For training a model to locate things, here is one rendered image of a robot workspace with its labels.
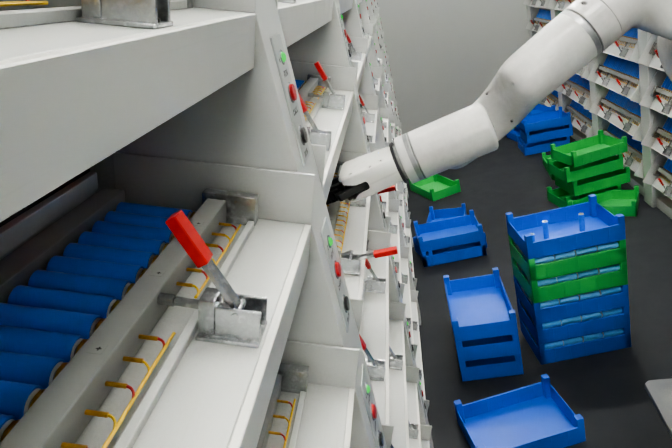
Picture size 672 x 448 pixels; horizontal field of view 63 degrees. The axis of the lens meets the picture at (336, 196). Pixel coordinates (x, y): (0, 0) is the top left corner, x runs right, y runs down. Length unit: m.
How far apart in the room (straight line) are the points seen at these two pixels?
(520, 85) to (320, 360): 0.54
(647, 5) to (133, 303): 0.84
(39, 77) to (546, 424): 1.72
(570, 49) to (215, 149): 0.60
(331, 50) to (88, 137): 0.98
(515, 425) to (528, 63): 1.19
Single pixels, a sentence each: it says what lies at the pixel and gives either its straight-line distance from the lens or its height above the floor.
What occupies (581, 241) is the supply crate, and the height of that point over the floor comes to 0.42.
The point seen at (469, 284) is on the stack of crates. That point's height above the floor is 0.19.
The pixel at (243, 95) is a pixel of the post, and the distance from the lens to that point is 0.49.
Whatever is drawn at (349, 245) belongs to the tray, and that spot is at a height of 0.90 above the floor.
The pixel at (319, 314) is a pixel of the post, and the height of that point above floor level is 0.98.
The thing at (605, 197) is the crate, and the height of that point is 0.02.
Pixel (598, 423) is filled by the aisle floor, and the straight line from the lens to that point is 1.84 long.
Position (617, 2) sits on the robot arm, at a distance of 0.96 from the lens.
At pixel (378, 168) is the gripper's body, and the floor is 1.00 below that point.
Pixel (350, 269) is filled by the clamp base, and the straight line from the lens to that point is 0.82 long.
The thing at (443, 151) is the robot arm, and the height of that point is 1.01.
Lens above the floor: 1.27
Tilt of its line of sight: 19 degrees down
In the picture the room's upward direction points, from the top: 14 degrees counter-clockwise
